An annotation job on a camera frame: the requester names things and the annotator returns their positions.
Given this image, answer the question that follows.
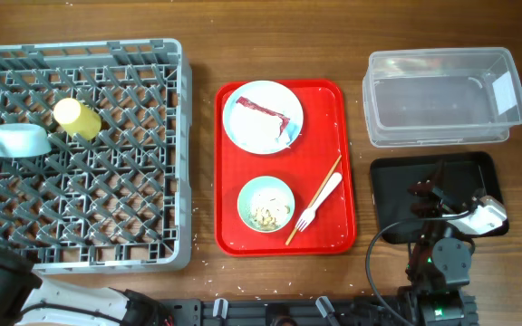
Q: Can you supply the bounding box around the light blue bowl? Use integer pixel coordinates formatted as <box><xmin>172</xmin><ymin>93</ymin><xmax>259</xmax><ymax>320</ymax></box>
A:
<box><xmin>0</xmin><ymin>123</ymin><xmax>52</xmax><ymax>158</ymax></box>

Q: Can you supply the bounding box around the yellow plastic cup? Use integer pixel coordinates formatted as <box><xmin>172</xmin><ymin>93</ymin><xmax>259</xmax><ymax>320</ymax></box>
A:
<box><xmin>53</xmin><ymin>98</ymin><xmax>102</xmax><ymax>140</ymax></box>

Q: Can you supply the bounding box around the white napkin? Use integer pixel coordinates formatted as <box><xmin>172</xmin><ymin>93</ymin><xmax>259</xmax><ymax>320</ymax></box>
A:
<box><xmin>229</xmin><ymin>108</ymin><xmax>290</xmax><ymax>153</ymax></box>

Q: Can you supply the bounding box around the red snack wrapper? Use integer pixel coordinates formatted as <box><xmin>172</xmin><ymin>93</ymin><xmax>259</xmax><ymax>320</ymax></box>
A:
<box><xmin>237</xmin><ymin>96</ymin><xmax>290</xmax><ymax>134</ymax></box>

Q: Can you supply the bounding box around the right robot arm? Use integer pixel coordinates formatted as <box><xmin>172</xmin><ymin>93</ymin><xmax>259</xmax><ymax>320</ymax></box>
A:
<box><xmin>404</xmin><ymin>178</ymin><xmax>474</xmax><ymax>325</ymax></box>

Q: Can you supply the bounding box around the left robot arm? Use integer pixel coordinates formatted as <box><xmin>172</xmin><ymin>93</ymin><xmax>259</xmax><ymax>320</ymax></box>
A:
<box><xmin>0</xmin><ymin>246</ymin><xmax>175</xmax><ymax>325</ymax></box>

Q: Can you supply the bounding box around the grey dishwasher rack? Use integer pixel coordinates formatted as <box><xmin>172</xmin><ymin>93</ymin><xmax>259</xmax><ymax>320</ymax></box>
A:
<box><xmin>0</xmin><ymin>39</ymin><xmax>192</xmax><ymax>273</ymax></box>

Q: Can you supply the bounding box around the wooden chopstick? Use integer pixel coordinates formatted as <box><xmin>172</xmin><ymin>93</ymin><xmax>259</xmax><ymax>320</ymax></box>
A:
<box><xmin>285</xmin><ymin>154</ymin><xmax>342</xmax><ymax>246</ymax></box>

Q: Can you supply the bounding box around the clear plastic bin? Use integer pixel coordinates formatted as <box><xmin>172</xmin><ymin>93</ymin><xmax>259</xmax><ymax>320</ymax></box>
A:
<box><xmin>362</xmin><ymin>47</ymin><xmax>522</xmax><ymax>148</ymax></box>

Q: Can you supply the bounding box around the white plastic fork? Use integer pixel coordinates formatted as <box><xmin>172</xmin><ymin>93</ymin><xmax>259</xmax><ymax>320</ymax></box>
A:
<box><xmin>295</xmin><ymin>172</ymin><xmax>343</xmax><ymax>232</ymax></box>

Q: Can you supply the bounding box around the red plastic tray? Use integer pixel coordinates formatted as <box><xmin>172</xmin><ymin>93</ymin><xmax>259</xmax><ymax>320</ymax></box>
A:
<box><xmin>214</xmin><ymin>80</ymin><xmax>357</xmax><ymax>257</ymax></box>

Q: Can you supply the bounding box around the green bowl with food scraps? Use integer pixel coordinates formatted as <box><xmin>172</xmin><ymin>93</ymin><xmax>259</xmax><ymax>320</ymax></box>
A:
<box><xmin>237</xmin><ymin>176</ymin><xmax>295</xmax><ymax>234</ymax></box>

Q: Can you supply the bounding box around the light blue plate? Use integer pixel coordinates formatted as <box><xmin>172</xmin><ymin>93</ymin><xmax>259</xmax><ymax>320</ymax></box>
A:
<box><xmin>222</xmin><ymin>81</ymin><xmax>305</xmax><ymax>155</ymax></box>

